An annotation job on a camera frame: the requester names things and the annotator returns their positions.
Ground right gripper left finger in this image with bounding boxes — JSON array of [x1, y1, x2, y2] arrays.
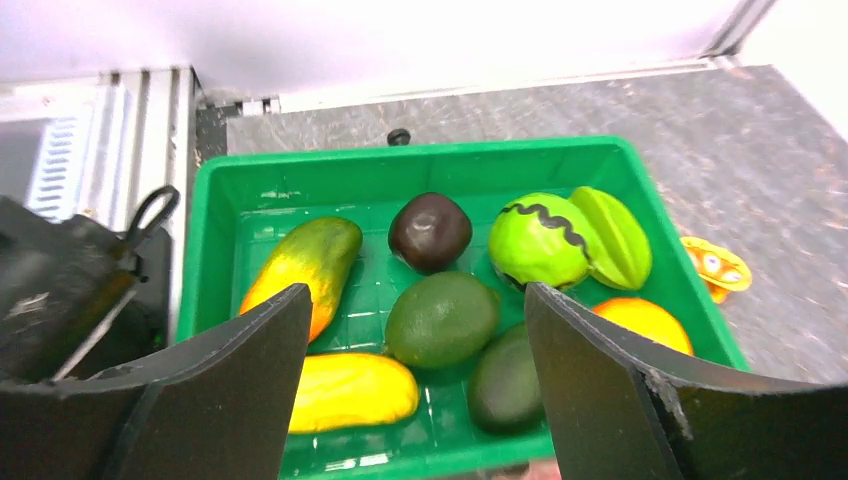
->
[[1, 284, 312, 479]]

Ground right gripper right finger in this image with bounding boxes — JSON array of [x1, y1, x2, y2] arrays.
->
[[525, 283, 847, 479]]

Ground green fake papaya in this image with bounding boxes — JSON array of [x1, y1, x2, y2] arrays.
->
[[239, 216, 363, 341]]

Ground green fake lime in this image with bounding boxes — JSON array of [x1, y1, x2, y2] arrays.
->
[[385, 271, 501, 369]]

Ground dark brown fake plum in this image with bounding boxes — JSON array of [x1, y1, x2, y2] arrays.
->
[[388, 192, 473, 275]]

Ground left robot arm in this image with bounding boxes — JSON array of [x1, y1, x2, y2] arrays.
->
[[1, 185, 180, 382]]

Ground orange fake fruit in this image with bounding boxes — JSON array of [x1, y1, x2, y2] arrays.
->
[[592, 297, 694, 356]]

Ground dark green fake avocado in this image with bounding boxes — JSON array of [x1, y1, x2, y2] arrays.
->
[[467, 322, 544, 435]]

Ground yellow fake fruit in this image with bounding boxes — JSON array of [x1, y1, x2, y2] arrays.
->
[[289, 353, 420, 434]]

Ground green fake starfruit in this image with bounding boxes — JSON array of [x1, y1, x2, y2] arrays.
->
[[569, 186, 653, 291]]

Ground green fake round fruit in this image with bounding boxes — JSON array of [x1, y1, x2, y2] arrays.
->
[[488, 192, 594, 291]]

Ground orange flower toy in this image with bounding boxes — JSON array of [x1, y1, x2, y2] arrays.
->
[[680, 236, 753, 304]]

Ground green plastic tray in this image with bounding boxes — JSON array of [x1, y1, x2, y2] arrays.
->
[[176, 136, 747, 479]]

